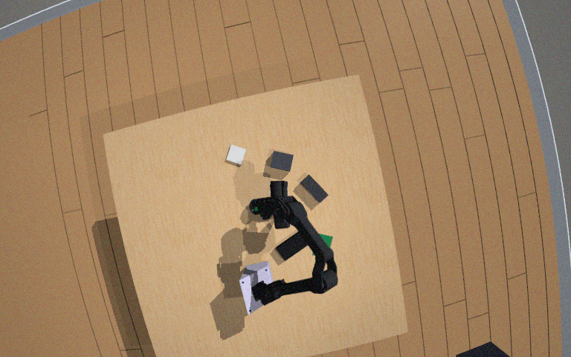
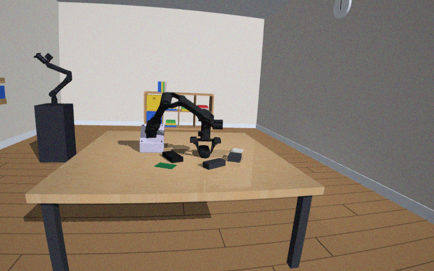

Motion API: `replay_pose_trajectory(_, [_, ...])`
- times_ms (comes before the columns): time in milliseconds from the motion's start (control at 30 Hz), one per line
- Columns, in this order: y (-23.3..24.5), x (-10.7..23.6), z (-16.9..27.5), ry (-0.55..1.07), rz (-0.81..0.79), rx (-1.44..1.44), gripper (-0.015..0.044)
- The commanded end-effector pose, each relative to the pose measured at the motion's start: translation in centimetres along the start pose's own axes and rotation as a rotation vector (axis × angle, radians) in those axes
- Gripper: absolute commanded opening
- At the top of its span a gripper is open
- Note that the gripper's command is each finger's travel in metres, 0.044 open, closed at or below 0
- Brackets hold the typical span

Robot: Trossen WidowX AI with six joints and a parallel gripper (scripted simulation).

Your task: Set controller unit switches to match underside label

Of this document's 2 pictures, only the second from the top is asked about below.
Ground green rectangular block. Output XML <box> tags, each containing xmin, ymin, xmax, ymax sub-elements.
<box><xmin>154</xmin><ymin>163</ymin><xmax>177</xmax><ymax>169</ymax></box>

